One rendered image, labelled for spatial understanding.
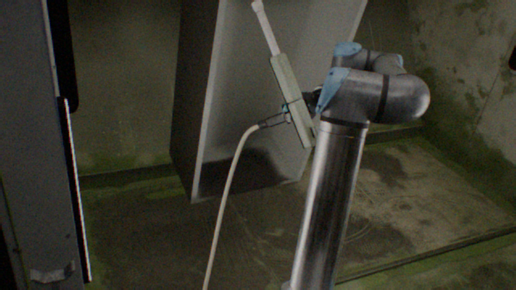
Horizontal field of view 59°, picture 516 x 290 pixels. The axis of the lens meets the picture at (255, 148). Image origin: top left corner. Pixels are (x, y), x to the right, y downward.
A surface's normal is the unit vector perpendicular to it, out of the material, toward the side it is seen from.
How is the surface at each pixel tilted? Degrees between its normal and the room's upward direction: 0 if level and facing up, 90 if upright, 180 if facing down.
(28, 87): 90
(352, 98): 68
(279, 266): 0
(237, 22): 102
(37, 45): 90
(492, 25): 90
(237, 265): 0
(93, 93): 57
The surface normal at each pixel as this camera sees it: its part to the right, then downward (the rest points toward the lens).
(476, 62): -0.91, 0.13
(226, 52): 0.41, 0.67
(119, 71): 0.39, -0.03
